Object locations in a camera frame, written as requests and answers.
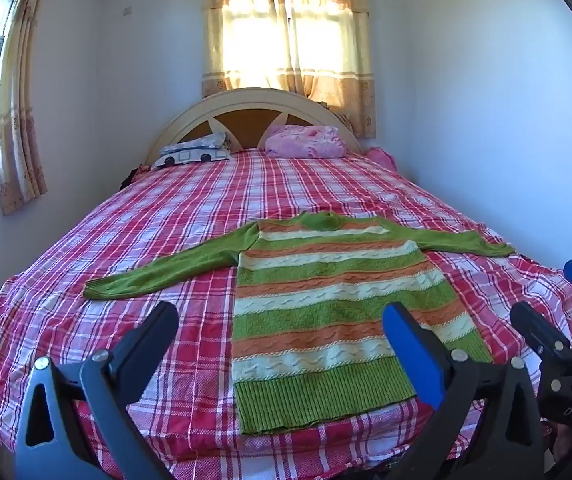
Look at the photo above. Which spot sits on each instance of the red plaid bedsheet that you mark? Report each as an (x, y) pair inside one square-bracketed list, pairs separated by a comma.
[(165, 220)]

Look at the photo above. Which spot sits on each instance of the wide yellow floral curtain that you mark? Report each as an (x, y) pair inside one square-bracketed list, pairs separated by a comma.
[(336, 95)]

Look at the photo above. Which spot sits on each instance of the narrow yellow floral curtain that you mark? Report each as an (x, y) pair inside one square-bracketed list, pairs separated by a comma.
[(20, 135)]

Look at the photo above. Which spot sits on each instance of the green striped knit sweater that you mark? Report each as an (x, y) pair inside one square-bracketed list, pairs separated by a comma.
[(326, 310)]

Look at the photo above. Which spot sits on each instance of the dark cloth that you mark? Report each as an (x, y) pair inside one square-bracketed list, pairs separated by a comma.
[(130, 177)]

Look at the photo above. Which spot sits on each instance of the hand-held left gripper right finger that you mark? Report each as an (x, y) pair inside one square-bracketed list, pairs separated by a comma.
[(408, 355)]

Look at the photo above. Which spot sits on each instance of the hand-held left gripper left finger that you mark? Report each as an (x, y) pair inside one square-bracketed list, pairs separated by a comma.
[(150, 340)]

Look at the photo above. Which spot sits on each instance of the pink pillow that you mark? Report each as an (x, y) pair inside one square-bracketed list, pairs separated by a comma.
[(306, 142)]

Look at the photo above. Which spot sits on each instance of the pink cloth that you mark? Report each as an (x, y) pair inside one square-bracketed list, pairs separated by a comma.
[(382, 157)]

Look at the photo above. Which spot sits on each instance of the white printed pillow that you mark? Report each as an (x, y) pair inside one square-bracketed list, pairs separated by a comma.
[(190, 152)]

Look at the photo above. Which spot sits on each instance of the cream wooden headboard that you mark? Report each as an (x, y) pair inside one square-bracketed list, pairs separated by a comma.
[(246, 127)]

